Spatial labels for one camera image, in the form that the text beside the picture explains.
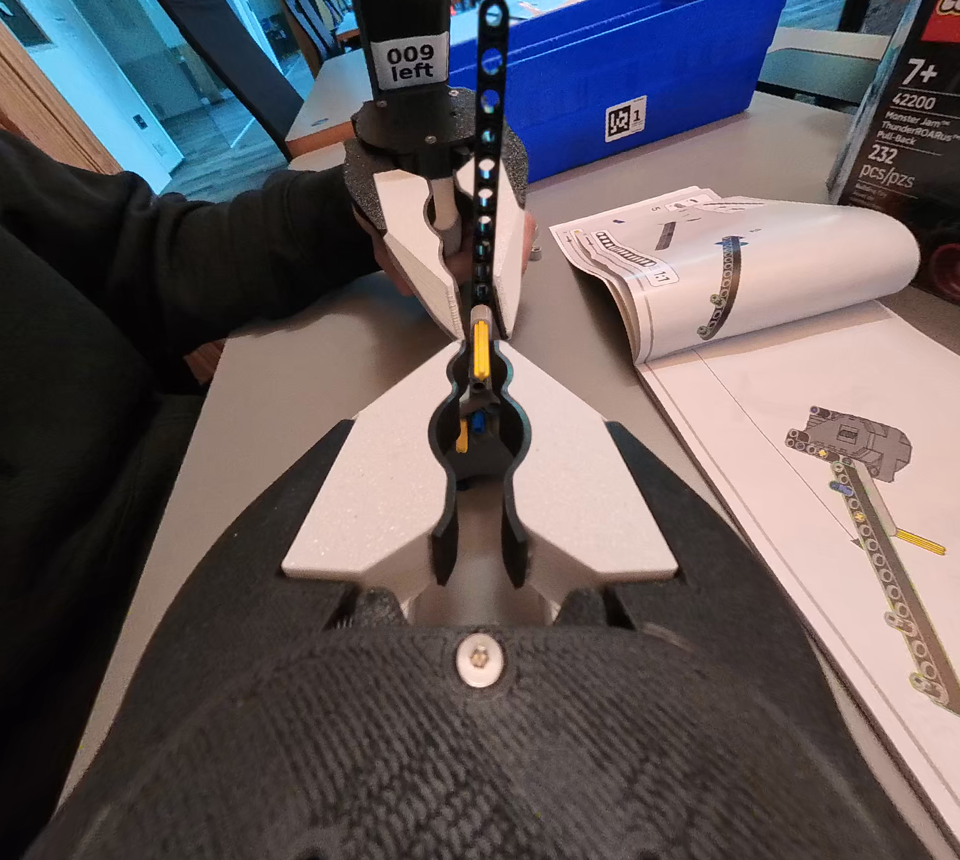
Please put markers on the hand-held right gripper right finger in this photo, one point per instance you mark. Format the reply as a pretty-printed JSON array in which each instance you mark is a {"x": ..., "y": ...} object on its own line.
[{"x": 592, "y": 500}]

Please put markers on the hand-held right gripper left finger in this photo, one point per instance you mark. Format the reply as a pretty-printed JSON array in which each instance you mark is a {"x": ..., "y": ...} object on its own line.
[{"x": 360, "y": 500}]

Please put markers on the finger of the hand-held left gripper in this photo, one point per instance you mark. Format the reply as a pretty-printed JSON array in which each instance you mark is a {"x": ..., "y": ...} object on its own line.
[
  {"x": 409, "y": 229},
  {"x": 511, "y": 252}
]

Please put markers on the yellow toy axle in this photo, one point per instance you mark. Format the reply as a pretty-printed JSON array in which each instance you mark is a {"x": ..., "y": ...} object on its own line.
[{"x": 481, "y": 350}]

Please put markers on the black toy beam assembly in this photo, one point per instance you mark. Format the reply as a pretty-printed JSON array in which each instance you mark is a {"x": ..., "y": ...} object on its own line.
[{"x": 487, "y": 455}]

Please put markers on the person's left forearm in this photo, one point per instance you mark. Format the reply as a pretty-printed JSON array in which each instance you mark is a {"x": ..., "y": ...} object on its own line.
[{"x": 262, "y": 260}]

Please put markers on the grey desk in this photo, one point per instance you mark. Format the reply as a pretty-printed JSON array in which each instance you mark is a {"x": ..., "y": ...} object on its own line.
[{"x": 337, "y": 365}]

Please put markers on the person's left hand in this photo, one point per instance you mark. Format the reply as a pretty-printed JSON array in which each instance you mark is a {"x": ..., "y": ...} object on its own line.
[{"x": 386, "y": 260}]

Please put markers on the black office chair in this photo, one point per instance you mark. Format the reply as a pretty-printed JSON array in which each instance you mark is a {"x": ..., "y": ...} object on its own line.
[{"x": 232, "y": 64}]

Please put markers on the blue plastic bin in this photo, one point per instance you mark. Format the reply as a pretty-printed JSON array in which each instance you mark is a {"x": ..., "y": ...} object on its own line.
[{"x": 675, "y": 64}]

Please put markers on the person in black sweatshirt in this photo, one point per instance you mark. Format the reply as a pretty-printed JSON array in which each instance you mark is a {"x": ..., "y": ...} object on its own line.
[{"x": 75, "y": 500}]

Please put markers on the white instruction booklet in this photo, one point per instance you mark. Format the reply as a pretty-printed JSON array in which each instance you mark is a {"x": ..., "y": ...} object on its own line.
[{"x": 810, "y": 260}]

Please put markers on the grey table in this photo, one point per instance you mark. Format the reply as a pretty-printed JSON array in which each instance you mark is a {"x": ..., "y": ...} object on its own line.
[{"x": 817, "y": 61}]

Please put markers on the black toy set box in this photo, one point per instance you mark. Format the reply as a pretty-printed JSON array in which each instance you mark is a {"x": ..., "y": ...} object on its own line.
[{"x": 900, "y": 147}]

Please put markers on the black wall sign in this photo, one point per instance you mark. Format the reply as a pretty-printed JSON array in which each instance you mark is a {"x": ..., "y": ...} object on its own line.
[{"x": 19, "y": 12}]

